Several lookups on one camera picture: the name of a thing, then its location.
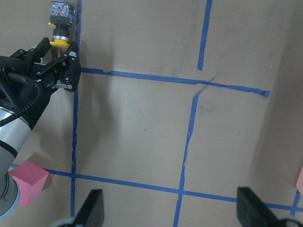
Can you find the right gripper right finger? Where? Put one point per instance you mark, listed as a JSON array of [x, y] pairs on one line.
[[251, 211]]

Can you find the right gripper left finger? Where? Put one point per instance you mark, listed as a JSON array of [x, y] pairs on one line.
[[92, 212]]

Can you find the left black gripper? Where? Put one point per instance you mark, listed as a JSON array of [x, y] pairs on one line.
[[26, 84]]

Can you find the yellow push button switch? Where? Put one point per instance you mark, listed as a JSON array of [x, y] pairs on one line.
[[62, 15]]

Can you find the pink cube near centre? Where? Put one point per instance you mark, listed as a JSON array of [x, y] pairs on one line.
[[299, 182]]

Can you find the pink cube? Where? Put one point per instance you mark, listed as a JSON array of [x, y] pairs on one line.
[[299, 182], [30, 179]]

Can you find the pink cube far side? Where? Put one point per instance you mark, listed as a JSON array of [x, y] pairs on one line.
[[30, 179]]

